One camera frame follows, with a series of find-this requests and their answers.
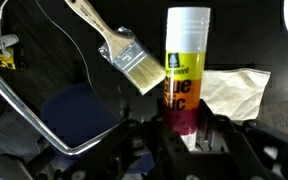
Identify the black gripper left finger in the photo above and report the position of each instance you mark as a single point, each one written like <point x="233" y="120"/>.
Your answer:
<point x="148" y="148"/>

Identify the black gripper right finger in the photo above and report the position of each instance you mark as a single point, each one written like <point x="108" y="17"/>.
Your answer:
<point x="250" y="151"/>

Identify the glue stick bottle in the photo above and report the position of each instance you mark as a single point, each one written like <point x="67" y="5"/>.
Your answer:
<point x="186" y="42"/>

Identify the crumpled beige napkin near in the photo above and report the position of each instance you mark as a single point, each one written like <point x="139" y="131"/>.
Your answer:
<point x="235" y="93"/>

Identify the wooden paint brush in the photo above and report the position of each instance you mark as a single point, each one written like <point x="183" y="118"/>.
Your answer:
<point x="125" y="53"/>

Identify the white power adapter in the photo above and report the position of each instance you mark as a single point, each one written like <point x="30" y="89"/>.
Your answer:
<point x="8" y="40"/>

